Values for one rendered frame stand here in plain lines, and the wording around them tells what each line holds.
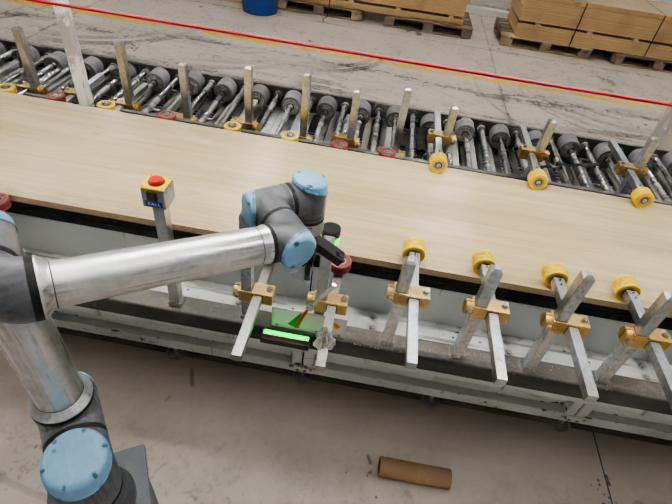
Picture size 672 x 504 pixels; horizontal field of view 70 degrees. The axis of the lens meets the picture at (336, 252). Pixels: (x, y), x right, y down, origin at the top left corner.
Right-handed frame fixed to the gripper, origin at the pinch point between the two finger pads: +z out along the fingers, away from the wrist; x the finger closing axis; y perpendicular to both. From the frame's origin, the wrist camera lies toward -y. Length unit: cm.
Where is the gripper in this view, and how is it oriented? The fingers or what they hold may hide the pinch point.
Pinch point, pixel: (308, 281)
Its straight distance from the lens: 143.4
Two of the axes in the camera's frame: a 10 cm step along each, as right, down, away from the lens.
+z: -1.1, 7.3, 6.7
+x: -1.4, 6.6, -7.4
